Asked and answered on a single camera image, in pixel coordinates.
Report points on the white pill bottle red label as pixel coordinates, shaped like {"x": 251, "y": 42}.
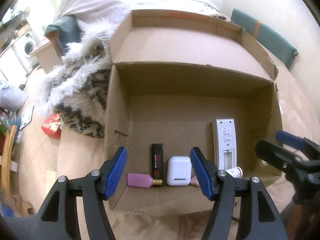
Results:
{"x": 235, "y": 172}

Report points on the white earbuds case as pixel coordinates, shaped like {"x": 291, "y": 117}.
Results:
{"x": 178, "y": 170}

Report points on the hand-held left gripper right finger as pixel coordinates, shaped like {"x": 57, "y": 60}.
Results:
{"x": 202, "y": 175}

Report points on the white remote control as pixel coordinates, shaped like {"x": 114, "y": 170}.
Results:
{"x": 225, "y": 140}

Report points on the pink oval case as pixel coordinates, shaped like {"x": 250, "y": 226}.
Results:
{"x": 194, "y": 182}

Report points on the yellow wooden rack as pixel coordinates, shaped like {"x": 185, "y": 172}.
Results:
{"x": 7, "y": 155}

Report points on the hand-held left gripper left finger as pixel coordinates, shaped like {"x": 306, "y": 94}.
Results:
{"x": 115, "y": 175}

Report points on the white washing machine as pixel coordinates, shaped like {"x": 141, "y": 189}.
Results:
{"x": 26, "y": 47}

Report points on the beige bedside table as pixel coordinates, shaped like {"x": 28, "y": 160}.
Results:
{"x": 45, "y": 55}

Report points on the white duvet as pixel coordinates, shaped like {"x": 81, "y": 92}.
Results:
{"x": 95, "y": 7}

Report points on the red packet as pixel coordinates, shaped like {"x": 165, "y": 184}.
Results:
{"x": 51, "y": 127}

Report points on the black lighter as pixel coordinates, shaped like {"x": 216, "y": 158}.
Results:
{"x": 157, "y": 160}

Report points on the cardboard box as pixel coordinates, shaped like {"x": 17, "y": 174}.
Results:
{"x": 175, "y": 105}

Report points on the grey plastic bag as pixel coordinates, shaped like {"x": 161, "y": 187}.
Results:
{"x": 12, "y": 96}

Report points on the black and white shaggy blanket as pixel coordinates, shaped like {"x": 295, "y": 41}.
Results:
{"x": 82, "y": 80}

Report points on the grey bathroom scale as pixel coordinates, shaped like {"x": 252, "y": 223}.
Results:
{"x": 27, "y": 117}

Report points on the small pink bottle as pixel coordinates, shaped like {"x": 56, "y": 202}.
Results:
{"x": 138, "y": 180}

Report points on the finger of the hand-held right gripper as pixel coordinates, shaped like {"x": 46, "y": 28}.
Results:
{"x": 287, "y": 137}
{"x": 277, "y": 155}

